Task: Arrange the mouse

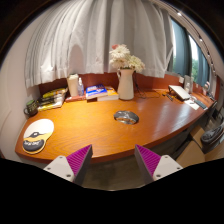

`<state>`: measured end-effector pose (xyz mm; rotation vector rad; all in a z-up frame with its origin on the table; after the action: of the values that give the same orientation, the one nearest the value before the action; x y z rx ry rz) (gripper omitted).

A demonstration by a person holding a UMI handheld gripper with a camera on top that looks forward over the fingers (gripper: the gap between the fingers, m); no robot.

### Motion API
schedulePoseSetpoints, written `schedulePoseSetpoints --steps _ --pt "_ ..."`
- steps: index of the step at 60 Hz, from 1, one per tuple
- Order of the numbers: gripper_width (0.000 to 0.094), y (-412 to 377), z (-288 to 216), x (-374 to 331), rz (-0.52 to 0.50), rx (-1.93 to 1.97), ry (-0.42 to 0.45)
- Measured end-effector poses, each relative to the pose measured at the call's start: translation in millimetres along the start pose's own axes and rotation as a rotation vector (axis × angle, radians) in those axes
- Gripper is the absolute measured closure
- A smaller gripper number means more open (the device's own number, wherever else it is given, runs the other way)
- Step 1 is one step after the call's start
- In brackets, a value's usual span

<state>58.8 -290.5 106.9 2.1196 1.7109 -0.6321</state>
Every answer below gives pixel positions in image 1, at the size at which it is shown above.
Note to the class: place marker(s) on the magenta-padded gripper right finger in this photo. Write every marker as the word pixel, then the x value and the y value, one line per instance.
pixel 163 166

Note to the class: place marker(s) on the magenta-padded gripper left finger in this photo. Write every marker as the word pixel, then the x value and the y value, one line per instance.
pixel 60 166

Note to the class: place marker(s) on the grey black computer mouse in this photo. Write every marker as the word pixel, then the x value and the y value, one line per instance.
pixel 126 117

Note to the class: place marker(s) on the white yellow black mouse pad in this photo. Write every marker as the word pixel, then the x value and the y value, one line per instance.
pixel 38 135

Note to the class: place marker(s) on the black book yellow lettering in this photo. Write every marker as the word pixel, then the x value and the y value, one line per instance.
pixel 50 102

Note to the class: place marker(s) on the dark green mug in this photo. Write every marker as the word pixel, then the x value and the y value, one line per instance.
pixel 32 107

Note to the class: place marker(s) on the black book white lettering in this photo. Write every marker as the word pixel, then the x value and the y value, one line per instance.
pixel 50 99

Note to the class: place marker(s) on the white paper sheet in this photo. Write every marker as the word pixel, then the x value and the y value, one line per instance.
pixel 192 104

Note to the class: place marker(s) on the flat red book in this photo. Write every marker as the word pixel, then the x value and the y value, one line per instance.
pixel 75 98

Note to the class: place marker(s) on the black pen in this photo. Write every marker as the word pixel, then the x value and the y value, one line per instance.
pixel 168 96

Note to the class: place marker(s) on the black keyboard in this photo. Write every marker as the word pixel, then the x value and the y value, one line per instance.
pixel 201 104

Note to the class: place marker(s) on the white laptop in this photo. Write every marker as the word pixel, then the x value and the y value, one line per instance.
pixel 180 91

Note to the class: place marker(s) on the cream lidded tumbler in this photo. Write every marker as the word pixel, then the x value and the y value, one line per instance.
pixel 73 85

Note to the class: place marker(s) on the blue cover book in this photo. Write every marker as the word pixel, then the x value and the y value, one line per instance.
pixel 96 90

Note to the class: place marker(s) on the orange yellow cover book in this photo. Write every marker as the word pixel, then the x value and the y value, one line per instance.
pixel 111 96

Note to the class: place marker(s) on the white ceramic jug vase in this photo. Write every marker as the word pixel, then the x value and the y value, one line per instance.
pixel 126 85

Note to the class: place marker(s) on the dark teal window curtain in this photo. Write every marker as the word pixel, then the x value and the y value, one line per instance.
pixel 181 50
pixel 202 66

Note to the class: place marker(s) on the white flower bouquet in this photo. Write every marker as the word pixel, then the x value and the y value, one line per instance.
pixel 125 58

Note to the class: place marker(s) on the white pleated curtain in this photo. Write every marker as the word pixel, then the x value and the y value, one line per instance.
pixel 100 36

